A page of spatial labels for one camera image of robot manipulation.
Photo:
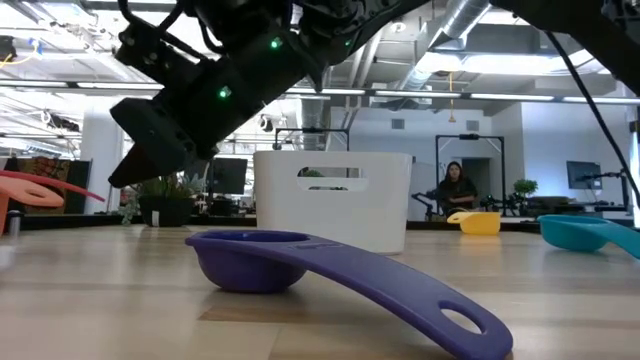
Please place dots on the round ceiling sensor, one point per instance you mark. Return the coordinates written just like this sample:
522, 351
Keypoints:
397, 26

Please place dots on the grey screen monitor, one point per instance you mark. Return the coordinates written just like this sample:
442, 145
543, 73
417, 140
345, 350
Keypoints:
584, 175

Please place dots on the slanted spiral silver duct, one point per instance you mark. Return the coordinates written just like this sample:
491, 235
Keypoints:
452, 30

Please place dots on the large potted green plant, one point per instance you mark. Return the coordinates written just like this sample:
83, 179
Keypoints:
165, 210

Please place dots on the small round potted plant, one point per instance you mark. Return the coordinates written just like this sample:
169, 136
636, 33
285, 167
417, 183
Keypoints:
525, 187

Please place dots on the teal plastic measuring cup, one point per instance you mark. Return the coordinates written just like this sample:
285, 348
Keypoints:
570, 237

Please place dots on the orange patterned wall hanging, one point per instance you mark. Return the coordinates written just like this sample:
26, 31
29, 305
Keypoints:
50, 166

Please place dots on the square wall vent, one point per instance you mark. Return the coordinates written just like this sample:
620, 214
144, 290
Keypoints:
397, 124
472, 125

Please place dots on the person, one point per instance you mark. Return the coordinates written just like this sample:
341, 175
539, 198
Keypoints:
455, 192

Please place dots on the purple plastic measuring cup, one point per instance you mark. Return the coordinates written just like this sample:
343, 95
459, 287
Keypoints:
250, 270

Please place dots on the white plastic basket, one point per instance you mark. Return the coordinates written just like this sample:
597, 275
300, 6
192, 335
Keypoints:
340, 220

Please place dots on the small green desk plant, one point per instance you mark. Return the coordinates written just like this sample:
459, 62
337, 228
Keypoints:
312, 173

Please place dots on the yellow plastic measuring cup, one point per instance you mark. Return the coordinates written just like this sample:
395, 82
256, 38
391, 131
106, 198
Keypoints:
480, 224

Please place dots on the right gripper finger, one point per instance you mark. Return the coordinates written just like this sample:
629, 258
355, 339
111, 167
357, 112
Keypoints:
132, 170

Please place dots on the black computer monitor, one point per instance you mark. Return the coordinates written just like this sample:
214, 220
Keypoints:
229, 176

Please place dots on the red plastic measuring cup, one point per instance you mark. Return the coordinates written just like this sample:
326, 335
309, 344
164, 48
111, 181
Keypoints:
75, 190

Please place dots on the black round hanging lamp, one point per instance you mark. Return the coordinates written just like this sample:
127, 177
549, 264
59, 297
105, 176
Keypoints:
267, 124

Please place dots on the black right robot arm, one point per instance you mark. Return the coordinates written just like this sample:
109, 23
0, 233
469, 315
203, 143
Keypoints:
310, 30

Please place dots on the wide ribbed silver duct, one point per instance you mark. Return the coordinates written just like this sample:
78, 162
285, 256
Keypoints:
312, 117

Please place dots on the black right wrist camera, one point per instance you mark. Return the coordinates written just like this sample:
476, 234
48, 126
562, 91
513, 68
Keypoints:
145, 55

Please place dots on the black metal rig frame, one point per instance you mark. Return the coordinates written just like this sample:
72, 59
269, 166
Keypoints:
470, 137
310, 131

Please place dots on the overhead light bar frame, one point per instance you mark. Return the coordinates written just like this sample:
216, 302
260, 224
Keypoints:
425, 93

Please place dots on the small silver cylinder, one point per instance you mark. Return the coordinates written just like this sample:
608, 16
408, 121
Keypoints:
14, 224

